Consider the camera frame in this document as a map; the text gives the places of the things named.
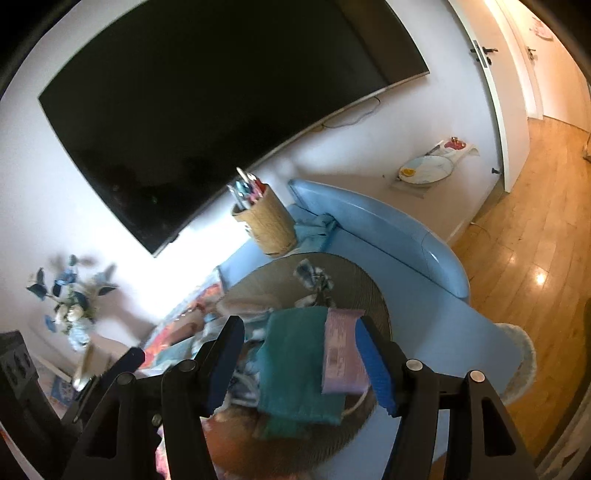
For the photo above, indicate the teal towel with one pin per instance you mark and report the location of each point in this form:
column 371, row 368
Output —
column 295, row 360

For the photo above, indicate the black television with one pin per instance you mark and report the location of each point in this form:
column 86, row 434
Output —
column 207, row 115

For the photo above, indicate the round woven basket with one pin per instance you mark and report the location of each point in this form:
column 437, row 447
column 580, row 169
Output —
column 360, row 286

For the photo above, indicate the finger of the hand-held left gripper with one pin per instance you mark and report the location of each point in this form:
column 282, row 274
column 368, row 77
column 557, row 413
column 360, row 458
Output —
column 127, row 360

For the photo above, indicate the white door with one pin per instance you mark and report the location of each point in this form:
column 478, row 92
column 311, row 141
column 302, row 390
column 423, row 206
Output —
column 503, row 115

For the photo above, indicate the white rectangular tray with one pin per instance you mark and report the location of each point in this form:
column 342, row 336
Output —
column 455, row 147

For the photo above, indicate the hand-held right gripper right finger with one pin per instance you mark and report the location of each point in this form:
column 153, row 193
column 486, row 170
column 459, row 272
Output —
column 376, row 369

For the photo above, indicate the artificial flower bouquet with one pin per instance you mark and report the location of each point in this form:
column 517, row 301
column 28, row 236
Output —
column 69, row 309

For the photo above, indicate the woven pen holder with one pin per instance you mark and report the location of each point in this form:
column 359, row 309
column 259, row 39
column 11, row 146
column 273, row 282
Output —
column 270, row 221

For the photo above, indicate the round white plate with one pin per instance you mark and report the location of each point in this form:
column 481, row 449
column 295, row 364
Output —
column 425, row 170

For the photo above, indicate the lilac cloth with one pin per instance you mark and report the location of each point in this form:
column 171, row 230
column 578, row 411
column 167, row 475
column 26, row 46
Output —
column 341, row 350

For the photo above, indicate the black and white striped cloth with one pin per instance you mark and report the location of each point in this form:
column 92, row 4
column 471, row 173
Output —
column 314, row 277

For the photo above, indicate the bundle of pens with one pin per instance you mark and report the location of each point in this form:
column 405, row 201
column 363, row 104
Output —
column 247, row 187

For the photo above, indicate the orange brown soft cloth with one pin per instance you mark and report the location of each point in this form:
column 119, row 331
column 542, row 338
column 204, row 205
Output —
column 235, row 438

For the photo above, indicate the floral blanket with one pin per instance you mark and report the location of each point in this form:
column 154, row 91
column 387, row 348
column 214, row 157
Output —
column 207, row 295

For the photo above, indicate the beige cloth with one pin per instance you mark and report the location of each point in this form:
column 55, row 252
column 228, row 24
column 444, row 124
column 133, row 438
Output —
column 244, row 307

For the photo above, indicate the small teal cloth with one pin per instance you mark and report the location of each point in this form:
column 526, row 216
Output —
column 316, row 230

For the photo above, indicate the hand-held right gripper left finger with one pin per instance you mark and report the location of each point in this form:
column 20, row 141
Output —
column 226, row 369

